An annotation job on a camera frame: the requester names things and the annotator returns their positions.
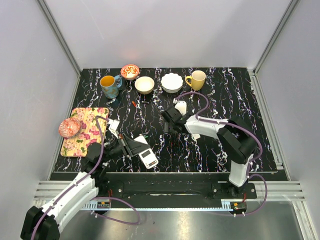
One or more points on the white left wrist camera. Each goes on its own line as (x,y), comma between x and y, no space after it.
(112,126)

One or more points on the floral wooden tray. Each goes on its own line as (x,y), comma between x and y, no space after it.
(77,146)

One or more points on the cream round bowl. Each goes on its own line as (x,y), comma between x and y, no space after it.
(144,85)

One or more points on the white battery cover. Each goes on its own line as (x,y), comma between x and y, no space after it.
(195,136)

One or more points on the aluminium frame post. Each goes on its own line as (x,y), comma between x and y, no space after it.
(59,35)

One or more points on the white red remote control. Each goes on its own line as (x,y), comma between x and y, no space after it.
(147,156)

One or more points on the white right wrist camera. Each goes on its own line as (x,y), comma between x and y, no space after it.
(180,105)

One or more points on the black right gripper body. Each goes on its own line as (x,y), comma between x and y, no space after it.
(173,125)

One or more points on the yellow mug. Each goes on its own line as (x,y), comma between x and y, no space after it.
(196,80)

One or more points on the white scalloped bowl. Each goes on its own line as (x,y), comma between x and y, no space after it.
(171,83)

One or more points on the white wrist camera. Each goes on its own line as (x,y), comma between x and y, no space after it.
(112,126)
(180,105)

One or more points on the orange patterned small bowl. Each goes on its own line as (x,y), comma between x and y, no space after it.
(130,71)

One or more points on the blue floral mug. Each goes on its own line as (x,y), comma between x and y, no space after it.
(111,85)

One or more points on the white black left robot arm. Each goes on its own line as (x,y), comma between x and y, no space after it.
(48,221)

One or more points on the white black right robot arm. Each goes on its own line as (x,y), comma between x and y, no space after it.
(237,142)

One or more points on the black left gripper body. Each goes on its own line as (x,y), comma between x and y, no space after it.
(116,149)

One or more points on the red patterned bowl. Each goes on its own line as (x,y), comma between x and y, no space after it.
(69,127)

